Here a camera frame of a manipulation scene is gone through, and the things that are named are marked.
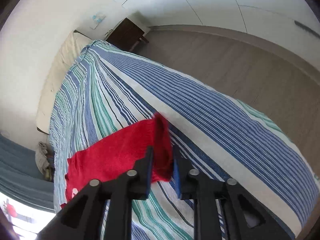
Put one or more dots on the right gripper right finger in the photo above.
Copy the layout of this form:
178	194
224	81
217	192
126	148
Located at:
222	209

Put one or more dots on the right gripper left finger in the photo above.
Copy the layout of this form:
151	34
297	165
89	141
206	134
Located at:
103	209

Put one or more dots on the red knit sweater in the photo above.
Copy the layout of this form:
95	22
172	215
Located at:
115	154

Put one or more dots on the pile of clothes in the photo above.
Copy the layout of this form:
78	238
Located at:
45	161

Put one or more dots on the teal window curtain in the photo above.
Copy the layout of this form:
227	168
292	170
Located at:
20	178

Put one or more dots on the striped blue green bedspread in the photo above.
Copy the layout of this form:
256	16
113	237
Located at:
107	89

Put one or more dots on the cream padded headboard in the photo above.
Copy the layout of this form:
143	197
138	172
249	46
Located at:
66	55

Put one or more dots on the dark wooden nightstand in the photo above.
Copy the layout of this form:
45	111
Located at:
126	35

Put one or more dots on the white wardrobe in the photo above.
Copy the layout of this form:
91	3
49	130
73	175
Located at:
219	13

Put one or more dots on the white wall switch panel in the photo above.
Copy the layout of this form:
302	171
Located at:
96	20

